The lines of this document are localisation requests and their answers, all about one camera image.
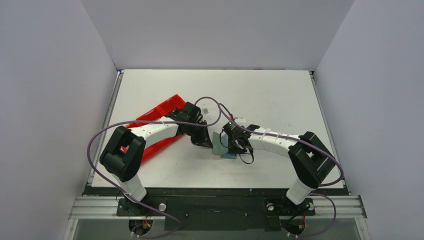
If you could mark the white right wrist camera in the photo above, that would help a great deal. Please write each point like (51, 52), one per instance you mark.
(240, 121)

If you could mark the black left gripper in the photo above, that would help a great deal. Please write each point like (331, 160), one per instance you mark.
(203, 140)

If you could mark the green leather card holder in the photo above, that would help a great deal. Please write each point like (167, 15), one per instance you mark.
(219, 147)

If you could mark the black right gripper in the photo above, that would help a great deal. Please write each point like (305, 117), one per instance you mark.
(230, 135)

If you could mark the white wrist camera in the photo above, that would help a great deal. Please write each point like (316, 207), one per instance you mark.
(205, 111)
(240, 121)

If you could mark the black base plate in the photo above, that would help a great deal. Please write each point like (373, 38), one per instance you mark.
(155, 191)

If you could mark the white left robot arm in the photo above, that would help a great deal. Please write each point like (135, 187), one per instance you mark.
(124, 167)

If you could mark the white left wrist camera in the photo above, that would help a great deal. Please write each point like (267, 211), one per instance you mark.
(205, 111)

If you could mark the aluminium frame rail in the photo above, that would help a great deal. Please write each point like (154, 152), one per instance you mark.
(218, 212)

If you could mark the red right bin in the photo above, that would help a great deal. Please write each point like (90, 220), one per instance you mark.
(169, 105)

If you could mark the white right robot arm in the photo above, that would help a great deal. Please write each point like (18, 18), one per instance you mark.
(311, 160)

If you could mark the red middle bin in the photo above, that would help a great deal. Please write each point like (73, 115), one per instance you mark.
(152, 115)

